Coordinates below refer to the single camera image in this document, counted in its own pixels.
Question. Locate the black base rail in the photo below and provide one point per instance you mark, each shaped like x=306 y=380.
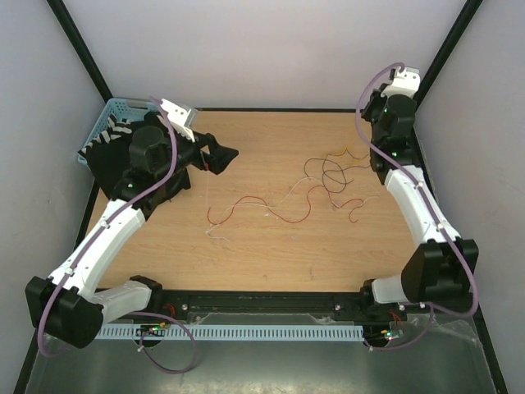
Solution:
x=340 y=306

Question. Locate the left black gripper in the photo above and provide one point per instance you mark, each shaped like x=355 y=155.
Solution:
x=218 y=156

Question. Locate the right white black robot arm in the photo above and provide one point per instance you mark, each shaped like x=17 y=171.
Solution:
x=440 y=271

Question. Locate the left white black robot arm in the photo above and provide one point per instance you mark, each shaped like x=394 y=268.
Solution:
x=67 y=304

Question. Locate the light blue slotted cable duct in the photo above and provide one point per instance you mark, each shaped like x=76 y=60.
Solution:
x=218 y=332

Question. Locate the blue plastic basket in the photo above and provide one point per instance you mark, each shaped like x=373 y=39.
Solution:
x=121 y=108

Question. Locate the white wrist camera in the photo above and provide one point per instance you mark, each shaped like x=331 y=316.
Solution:
x=180 y=117
x=402 y=81

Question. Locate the black white striped cloth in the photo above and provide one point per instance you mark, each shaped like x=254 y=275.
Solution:
x=123 y=131

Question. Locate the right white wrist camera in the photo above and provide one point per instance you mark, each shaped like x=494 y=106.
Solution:
x=402 y=81

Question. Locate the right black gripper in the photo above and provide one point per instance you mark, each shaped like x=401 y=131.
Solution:
x=376 y=98

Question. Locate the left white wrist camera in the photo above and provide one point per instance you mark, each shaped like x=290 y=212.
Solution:
x=180 y=117

